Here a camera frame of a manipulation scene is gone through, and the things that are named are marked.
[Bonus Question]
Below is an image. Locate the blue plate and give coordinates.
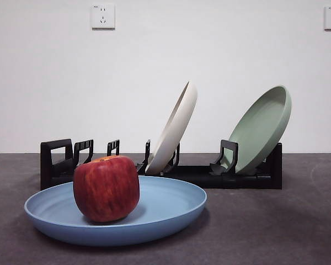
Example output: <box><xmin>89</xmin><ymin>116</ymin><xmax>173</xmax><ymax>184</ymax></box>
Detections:
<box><xmin>24</xmin><ymin>175</ymin><xmax>208</xmax><ymax>247</ymax></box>

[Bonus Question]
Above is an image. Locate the red apple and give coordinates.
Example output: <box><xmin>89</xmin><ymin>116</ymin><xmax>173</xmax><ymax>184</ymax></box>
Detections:
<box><xmin>73</xmin><ymin>155</ymin><xmax>141</xmax><ymax>223</ymax></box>

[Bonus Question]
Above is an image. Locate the cream plate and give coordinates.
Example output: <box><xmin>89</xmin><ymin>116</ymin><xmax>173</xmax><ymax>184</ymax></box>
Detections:
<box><xmin>145</xmin><ymin>81</ymin><xmax>198</xmax><ymax>175</ymax></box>

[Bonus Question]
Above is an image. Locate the black plate rack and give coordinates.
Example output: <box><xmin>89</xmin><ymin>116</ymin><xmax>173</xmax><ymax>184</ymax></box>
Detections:
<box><xmin>40</xmin><ymin>138</ymin><xmax>283</xmax><ymax>190</ymax></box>

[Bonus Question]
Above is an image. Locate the green plate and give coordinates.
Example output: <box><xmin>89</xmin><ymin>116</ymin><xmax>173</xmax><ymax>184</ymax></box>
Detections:
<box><xmin>228</xmin><ymin>84</ymin><xmax>292</xmax><ymax>175</ymax></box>

